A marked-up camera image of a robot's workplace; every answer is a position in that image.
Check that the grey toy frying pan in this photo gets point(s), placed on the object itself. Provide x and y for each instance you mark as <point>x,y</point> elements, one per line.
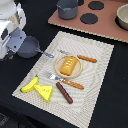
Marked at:
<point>30,48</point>

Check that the pink toy stove board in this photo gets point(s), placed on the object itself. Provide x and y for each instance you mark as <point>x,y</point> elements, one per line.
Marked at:
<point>104,27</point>

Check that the yellow toy banana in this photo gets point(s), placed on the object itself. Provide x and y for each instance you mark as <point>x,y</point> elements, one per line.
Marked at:
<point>29,87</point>

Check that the beige toy plate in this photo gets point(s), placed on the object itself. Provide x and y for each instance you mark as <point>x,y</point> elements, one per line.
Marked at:
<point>76,71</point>

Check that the beige toy bowl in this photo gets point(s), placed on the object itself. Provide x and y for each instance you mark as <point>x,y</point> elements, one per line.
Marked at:
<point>122,14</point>

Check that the yellow toy cheese wedge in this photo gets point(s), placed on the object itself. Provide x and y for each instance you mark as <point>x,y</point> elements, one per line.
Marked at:
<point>44,91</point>

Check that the brown toy sausage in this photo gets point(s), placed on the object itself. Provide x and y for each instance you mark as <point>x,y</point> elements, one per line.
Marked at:
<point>64,93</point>

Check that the black stove burner disc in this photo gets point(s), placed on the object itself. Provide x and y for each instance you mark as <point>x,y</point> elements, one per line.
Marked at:
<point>96,5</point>
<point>89,18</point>

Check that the beige woven placemat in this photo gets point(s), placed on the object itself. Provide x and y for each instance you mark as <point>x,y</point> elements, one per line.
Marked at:
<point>58,112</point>

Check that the grey toy pot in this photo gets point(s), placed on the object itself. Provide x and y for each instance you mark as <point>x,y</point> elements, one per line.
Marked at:
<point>67,9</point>

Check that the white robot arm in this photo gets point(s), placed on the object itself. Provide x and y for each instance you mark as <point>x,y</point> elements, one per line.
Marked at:
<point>8,5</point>

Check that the toy fork orange handle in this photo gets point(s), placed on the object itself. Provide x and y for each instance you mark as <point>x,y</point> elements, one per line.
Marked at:
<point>54,77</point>

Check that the orange toy bread loaf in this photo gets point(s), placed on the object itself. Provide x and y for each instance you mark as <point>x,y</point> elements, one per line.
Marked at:
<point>68,65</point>

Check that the toy knife orange handle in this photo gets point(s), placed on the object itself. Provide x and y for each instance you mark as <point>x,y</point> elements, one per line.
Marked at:
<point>79,56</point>

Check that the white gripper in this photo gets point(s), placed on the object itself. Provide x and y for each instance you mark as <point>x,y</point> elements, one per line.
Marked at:
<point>11,31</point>

